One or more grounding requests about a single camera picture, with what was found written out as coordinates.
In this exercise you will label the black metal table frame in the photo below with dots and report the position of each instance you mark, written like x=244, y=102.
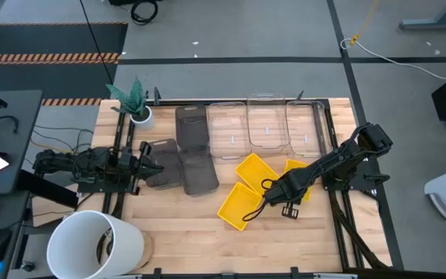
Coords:
x=165, y=103

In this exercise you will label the green snake plant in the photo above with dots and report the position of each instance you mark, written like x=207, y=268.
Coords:
x=134, y=101

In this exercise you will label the white plant pot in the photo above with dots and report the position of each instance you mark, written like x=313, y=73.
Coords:
x=145, y=122

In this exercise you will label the black hazard-striped floor mat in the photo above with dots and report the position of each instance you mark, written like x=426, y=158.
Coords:
x=52, y=40

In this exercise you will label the smoky grey plastic basket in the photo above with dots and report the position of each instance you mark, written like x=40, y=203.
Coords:
x=167, y=166
x=200, y=174
x=192, y=128

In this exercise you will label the black desk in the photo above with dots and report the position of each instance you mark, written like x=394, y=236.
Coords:
x=14, y=217
x=21, y=128

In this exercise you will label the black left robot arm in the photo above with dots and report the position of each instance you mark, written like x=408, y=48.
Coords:
x=64, y=160

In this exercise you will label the large white cylinder shade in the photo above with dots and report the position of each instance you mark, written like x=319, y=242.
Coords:
x=126, y=248

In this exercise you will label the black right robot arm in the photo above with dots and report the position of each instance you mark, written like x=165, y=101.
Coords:
x=343, y=155

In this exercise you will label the clear plastic basket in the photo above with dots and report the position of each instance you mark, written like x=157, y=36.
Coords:
x=304, y=128
x=268, y=124
x=228, y=131

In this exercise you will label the round wooden disc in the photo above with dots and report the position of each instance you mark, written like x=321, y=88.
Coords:
x=147, y=248

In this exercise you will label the black flat panel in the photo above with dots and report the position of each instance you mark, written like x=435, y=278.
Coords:
x=49, y=190

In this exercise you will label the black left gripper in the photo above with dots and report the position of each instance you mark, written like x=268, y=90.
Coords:
x=134, y=168

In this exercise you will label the yellow plastic basket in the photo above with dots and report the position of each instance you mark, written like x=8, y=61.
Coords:
x=254, y=170
x=238, y=205
x=294, y=166

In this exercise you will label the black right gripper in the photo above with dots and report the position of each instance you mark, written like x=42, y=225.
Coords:
x=285, y=191

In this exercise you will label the grey metal table foot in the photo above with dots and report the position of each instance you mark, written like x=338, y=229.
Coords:
x=432, y=24

